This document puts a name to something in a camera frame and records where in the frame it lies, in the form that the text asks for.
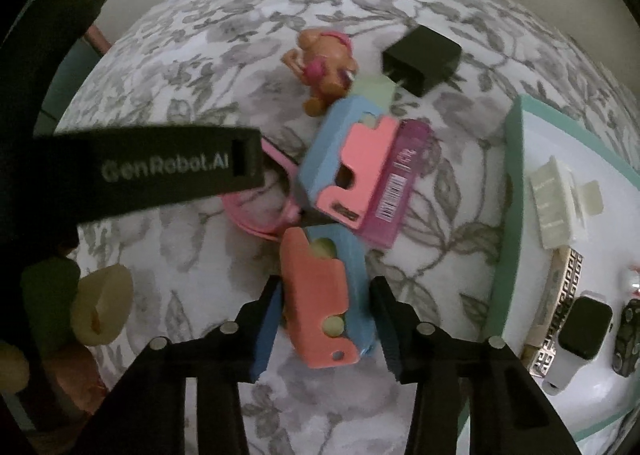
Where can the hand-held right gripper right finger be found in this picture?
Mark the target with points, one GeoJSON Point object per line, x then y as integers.
{"type": "Point", "coordinates": [387, 335]}

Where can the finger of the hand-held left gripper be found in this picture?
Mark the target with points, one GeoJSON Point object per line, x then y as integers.
{"type": "Point", "coordinates": [65, 25]}

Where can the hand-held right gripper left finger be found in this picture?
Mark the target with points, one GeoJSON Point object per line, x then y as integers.
{"type": "Point", "coordinates": [267, 335]}

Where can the small orange and blue block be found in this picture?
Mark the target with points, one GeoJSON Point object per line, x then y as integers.
{"type": "Point", "coordinates": [310, 285]}

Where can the pink toy glasses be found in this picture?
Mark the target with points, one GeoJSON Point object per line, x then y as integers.
{"type": "Point", "coordinates": [260, 227]}

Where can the purple plastic case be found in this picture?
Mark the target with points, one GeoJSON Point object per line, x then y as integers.
{"type": "Point", "coordinates": [400, 185]}

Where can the pink toy dog figure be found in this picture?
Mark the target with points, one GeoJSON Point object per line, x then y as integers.
{"type": "Point", "coordinates": [325, 70]}

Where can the white ribbed plastic piece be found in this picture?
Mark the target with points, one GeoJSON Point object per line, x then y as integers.
{"type": "Point", "coordinates": [552, 205]}

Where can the white tray with teal rim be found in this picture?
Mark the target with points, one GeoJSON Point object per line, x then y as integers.
{"type": "Point", "coordinates": [590, 255]}

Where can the black toy car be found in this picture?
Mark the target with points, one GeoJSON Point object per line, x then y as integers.
{"type": "Point", "coordinates": [629, 340]}

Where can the red and white glue bottle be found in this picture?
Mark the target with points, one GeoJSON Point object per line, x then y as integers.
{"type": "Point", "coordinates": [634, 282]}

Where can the black charger adapter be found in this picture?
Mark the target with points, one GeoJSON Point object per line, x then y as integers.
{"type": "Point", "coordinates": [422, 57]}

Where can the teal furniture with pink edge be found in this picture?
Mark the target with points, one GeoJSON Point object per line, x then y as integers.
{"type": "Point", "coordinates": [65, 85]}

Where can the beige tape roll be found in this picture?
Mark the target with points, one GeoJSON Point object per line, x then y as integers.
{"type": "Point", "coordinates": [105, 305]}

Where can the dark green round object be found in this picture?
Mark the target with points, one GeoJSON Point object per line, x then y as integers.
{"type": "Point", "coordinates": [47, 300]}

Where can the large blue and pink block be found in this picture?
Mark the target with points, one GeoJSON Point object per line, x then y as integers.
{"type": "Point", "coordinates": [325, 155]}

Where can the light green eraser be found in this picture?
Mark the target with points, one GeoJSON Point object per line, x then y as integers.
{"type": "Point", "coordinates": [375, 92]}

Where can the small cream plastic piece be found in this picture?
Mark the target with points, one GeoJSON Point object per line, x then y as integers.
{"type": "Point", "coordinates": [591, 197]}

